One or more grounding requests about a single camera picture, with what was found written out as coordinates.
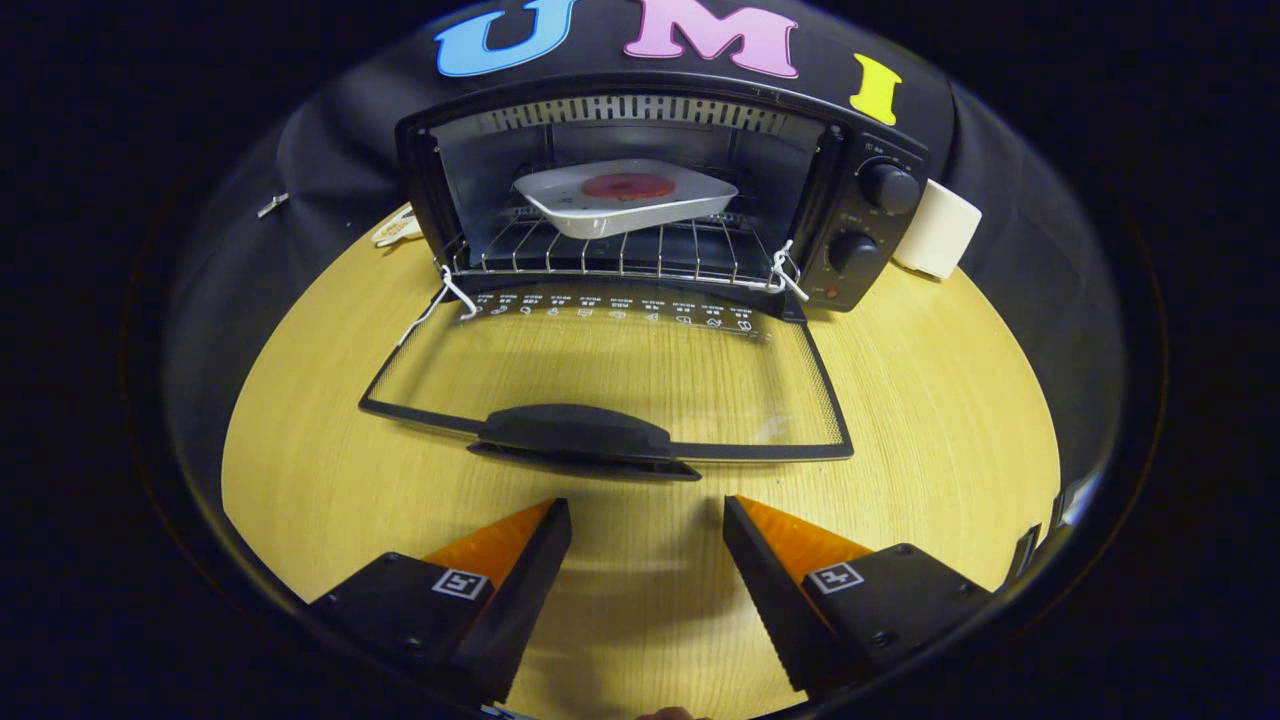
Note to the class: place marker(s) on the black toaster oven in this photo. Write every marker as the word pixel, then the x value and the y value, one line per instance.
pixel 845 290

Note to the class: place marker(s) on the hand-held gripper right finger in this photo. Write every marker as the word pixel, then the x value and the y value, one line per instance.
pixel 775 610

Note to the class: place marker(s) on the pink ham slice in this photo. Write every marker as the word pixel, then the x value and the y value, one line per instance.
pixel 628 186

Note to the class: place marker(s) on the silver backdrop clip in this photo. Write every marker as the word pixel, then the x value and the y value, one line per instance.
pixel 272 205

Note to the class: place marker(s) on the white square plate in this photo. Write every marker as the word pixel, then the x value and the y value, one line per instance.
pixel 600 215

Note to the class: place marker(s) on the white pop-up toaster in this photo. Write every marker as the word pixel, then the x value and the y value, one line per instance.
pixel 940 230

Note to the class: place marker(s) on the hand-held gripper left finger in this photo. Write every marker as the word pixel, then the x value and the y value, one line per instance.
pixel 515 610

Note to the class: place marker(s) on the black backdrop cloth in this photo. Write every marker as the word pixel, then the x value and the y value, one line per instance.
pixel 1020 200

